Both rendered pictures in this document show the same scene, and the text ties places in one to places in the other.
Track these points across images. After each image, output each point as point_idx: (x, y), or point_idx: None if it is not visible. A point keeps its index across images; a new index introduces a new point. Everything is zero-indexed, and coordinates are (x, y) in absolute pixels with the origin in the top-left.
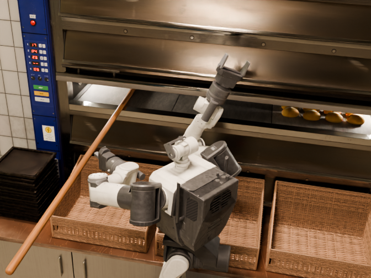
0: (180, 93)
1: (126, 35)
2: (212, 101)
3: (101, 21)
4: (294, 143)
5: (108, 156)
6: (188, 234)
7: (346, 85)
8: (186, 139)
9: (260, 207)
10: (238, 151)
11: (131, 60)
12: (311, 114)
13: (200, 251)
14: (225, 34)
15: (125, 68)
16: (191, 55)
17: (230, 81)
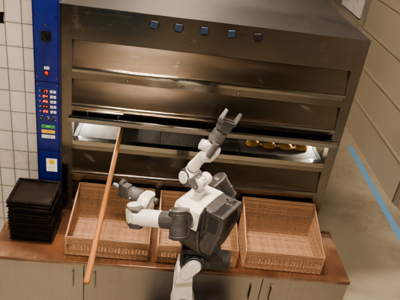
0: (175, 131)
1: (128, 84)
2: (215, 143)
3: (107, 72)
4: (258, 167)
5: (128, 187)
6: (208, 243)
7: (299, 124)
8: (203, 174)
9: None
10: (214, 174)
11: (131, 104)
12: (268, 143)
13: (211, 255)
14: (209, 85)
15: (127, 111)
16: (181, 101)
17: (228, 128)
